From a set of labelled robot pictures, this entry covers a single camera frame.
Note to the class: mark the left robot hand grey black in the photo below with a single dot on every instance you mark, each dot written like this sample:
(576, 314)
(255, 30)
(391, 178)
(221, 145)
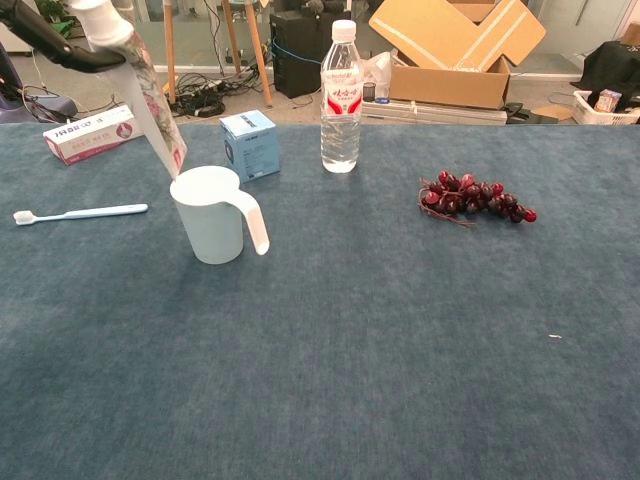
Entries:
(85, 57)

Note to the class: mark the floral toothpaste tube white cap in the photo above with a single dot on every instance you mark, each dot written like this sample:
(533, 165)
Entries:
(150, 110)

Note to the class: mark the light blue toothbrush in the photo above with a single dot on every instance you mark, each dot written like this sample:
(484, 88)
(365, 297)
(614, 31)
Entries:
(90, 213)

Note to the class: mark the white pink toothpaste carton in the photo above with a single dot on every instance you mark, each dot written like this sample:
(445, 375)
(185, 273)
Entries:
(85, 137)

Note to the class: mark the small blue carton box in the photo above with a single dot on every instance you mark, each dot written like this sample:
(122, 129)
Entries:
(252, 147)

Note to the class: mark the open cardboard box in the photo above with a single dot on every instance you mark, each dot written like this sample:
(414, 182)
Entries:
(450, 85)

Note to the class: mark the green bag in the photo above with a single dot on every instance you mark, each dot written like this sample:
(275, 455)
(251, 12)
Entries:
(62, 27)

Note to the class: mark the purple machine base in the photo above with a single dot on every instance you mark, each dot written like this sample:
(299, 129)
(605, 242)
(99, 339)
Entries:
(50, 105)

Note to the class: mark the white cabinet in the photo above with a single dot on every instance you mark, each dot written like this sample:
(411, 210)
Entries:
(10, 40)

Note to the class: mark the wooden stand leg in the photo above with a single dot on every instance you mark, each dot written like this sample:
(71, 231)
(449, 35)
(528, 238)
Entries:
(231, 40)
(170, 50)
(257, 55)

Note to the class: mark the black computer tower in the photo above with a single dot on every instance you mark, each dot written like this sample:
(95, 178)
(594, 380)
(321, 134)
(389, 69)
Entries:
(295, 70)

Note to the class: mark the clear water bottle red label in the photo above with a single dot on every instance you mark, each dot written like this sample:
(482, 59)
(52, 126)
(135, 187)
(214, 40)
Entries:
(341, 125)

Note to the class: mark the white plastic bag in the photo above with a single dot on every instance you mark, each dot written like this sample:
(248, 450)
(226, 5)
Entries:
(377, 67)

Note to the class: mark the long white flat boards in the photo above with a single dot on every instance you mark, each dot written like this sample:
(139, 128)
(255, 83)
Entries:
(450, 114)

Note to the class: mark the blue table cloth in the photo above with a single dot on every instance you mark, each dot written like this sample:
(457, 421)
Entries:
(350, 325)

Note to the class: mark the bunch of red grapes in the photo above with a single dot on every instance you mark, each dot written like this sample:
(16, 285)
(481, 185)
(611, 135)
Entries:
(470, 197)

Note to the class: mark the black flat floor item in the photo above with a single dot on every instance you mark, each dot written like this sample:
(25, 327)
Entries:
(525, 116)

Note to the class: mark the flat cardboard piece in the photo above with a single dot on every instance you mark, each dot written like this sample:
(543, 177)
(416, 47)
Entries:
(555, 112)

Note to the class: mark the white plastic basket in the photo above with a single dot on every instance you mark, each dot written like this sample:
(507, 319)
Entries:
(600, 118)

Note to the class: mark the small printed carton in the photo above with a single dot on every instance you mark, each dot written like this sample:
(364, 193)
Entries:
(607, 100)

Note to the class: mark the black cloth covered object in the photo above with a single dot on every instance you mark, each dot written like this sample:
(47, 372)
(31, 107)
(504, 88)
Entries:
(615, 65)

